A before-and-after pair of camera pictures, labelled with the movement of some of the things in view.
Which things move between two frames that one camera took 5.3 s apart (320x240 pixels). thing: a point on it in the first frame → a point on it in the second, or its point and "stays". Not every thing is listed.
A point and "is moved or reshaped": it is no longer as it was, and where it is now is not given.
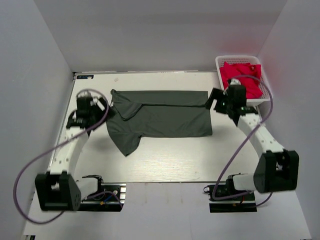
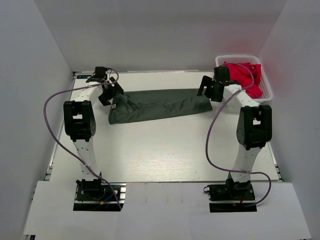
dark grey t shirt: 137,114 is moved or reshaped
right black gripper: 217,95 → 207,81
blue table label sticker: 85,76 stays
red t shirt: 249,75 stays
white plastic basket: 234,59 stays
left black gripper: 103,102 → 116,90
